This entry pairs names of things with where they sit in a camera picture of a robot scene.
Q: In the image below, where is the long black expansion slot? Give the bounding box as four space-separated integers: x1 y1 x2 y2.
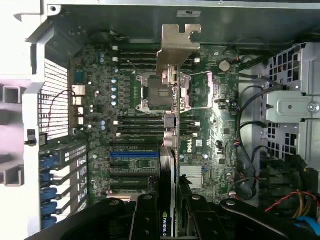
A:
109 183 151 191
109 142 161 151
109 174 151 182

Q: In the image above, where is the silver finned chipset heatsink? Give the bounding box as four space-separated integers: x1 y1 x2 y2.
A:
179 164 203 190

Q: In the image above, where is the short black expansion slot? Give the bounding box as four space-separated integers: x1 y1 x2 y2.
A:
109 161 131 169

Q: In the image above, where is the blue expansion slot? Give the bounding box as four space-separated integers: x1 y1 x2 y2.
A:
109 151 161 159

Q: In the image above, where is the green Dell motherboard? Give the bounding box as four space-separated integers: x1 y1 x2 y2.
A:
69 44 241 201

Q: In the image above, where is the black RAM slot bank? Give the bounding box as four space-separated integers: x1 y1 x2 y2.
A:
113 115 201 138
112 45 201 70

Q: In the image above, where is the blue slot retention latch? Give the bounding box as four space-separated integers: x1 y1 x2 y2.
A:
39 187 59 201
39 201 59 216
39 172 58 186
40 216 58 230
39 155 61 174

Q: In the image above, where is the metal CPU socket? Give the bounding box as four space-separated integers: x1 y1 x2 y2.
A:
135 71 194 113

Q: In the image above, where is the grey metal drive cage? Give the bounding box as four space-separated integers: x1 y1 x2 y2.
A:
264 41 320 157

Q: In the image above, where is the round silver coin battery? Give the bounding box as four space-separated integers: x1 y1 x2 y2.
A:
218 59 231 72

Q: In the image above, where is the open silver PC case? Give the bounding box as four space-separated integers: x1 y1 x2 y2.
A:
0 0 320 240

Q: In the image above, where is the black data cable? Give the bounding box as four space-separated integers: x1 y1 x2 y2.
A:
237 120 266 182
236 84 287 132

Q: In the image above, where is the red yellow black wire bundle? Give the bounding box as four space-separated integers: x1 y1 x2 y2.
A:
264 189 320 221

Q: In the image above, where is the blue cable connector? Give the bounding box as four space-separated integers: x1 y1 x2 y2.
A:
292 215 320 238

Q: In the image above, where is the black chassis switch box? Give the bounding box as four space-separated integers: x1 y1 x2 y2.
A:
38 133 49 147

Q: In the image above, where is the thin red and black wire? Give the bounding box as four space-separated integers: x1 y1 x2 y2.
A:
47 89 77 132

